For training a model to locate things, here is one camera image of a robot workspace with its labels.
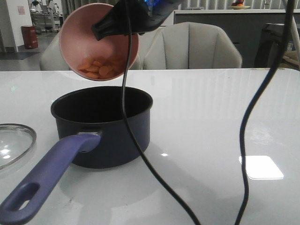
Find thick black right cable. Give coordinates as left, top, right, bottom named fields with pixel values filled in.
left=234, top=0, right=295, bottom=225

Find left grey upholstered chair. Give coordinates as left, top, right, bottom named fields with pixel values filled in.
left=40, top=30, right=141, bottom=76

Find beige cushion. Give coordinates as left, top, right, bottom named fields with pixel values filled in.
left=279, top=50, right=300, bottom=71

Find pink bowl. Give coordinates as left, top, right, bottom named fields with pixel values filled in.
left=59, top=3, right=139, bottom=81

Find dark metal appliance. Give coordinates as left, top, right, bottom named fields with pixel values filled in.
left=254, top=23, right=296, bottom=68

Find dark blue saucepan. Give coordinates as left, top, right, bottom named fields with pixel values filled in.
left=0, top=86, right=153, bottom=225

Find fruit plate on counter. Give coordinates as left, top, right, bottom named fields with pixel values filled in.
left=229, top=0, right=251, bottom=10

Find red bin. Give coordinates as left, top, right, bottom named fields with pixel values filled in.
left=21, top=25, right=38, bottom=49

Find glass pot lid blue knob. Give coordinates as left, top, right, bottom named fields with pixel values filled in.
left=0, top=123, right=37, bottom=170

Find orange ham slices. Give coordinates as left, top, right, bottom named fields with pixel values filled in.
left=77, top=59, right=125, bottom=80

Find right grey upholstered chair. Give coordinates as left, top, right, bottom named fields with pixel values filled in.
left=143, top=22, right=242, bottom=70

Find grey upholstered chair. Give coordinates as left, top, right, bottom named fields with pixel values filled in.
left=40, top=30, right=141, bottom=76
left=143, top=22, right=242, bottom=70

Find thin black right cable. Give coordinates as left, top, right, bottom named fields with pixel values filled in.
left=121, top=0, right=202, bottom=225

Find grey counter with white top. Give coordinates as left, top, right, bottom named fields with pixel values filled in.
left=174, top=9, right=285, bottom=68

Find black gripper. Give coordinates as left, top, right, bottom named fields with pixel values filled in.
left=91, top=0, right=183, bottom=41

